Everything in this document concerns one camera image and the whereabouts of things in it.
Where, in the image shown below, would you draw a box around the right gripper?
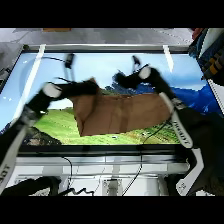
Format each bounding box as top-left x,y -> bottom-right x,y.
112,71 -> 136,90

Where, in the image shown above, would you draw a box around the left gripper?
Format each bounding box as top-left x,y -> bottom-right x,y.
73,79 -> 101,98

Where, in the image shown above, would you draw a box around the brown pants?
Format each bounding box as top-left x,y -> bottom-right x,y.
70,77 -> 173,138

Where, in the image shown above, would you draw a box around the heap of clothes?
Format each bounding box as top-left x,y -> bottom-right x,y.
187,27 -> 224,82

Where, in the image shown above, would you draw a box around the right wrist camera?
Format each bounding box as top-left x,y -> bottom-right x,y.
131,54 -> 143,73

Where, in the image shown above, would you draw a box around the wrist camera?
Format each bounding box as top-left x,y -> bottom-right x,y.
131,54 -> 143,73
63,53 -> 76,82

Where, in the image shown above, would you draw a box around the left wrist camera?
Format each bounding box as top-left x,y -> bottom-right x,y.
63,53 -> 76,82

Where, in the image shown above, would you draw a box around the silver frame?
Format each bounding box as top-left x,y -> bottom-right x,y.
13,154 -> 201,197

